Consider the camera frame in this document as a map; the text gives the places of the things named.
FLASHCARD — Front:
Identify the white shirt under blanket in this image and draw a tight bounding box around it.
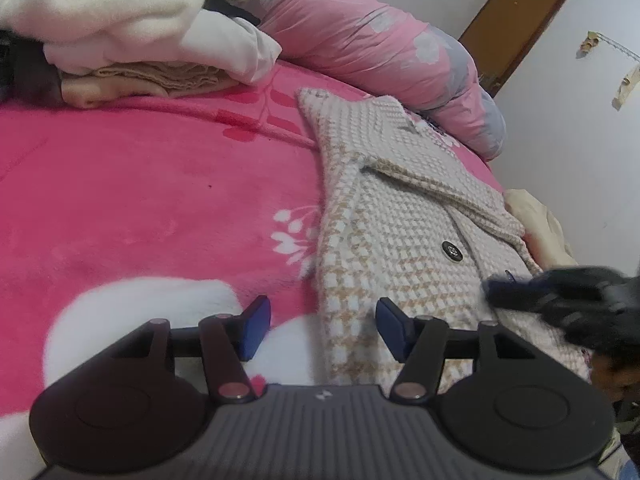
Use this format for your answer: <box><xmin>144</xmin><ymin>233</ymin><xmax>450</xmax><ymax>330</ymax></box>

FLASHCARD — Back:
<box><xmin>177</xmin><ymin>10</ymin><xmax>282</xmax><ymax>86</ymax></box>

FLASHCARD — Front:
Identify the pink grey floral duvet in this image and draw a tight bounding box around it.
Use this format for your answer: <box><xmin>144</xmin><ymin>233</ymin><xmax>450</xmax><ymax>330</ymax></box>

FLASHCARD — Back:
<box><xmin>242</xmin><ymin>0</ymin><xmax>506</xmax><ymax>160</ymax></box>

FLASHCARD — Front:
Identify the wall hook rack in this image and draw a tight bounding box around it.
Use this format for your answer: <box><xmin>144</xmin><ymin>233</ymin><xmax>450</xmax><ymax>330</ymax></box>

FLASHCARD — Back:
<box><xmin>576</xmin><ymin>30</ymin><xmax>639</xmax><ymax>112</ymax></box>

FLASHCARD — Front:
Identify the person lying on bed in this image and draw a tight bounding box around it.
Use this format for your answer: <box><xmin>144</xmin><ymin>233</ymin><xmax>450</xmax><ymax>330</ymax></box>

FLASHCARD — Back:
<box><xmin>0</xmin><ymin>30</ymin><xmax>64</xmax><ymax>108</ymax></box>

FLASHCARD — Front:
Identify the brown wooden door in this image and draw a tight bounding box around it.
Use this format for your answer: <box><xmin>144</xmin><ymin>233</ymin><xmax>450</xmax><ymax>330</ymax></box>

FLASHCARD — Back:
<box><xmin>459</xmin><ymin>0</ymin><xmax>566</xmax><ymax>96</ymax></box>

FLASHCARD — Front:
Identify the white fleece blanket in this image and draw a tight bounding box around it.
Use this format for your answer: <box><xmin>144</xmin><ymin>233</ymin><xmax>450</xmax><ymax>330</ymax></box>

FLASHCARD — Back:
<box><xmin>0</xmin><ymin>0</ymin><xmax>266</xmax><ymax>74</ymax></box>

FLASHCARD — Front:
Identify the pink floral bed sheet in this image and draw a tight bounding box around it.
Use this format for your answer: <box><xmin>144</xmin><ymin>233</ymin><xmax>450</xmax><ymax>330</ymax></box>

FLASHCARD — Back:
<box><xmin>0</xmin><ymin>58</ymin><xmax>507</xmax><ymax>480</ymax></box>

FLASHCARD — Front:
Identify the beige white houndstooth cardigan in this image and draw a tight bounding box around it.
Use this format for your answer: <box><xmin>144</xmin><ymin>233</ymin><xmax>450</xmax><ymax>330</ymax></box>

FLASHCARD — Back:
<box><xmin>297</xmin><ymin>89</ymin><xmax>588</xmax><ymax>388</ymax></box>

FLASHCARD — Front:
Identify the folded cream garment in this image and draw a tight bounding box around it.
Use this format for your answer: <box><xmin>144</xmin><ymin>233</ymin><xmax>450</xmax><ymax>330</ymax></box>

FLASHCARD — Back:
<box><xmin>503</xmin><ymin>188</ymin><xmax>578</xmax><ymax>271</ymax></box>

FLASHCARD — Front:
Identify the folded tan garment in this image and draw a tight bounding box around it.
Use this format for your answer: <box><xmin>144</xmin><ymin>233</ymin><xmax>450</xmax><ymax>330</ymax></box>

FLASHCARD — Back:
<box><xmin>61</xmin><ymin>62</ymin><xmax>238</xmax><ymax>110</ymax></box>

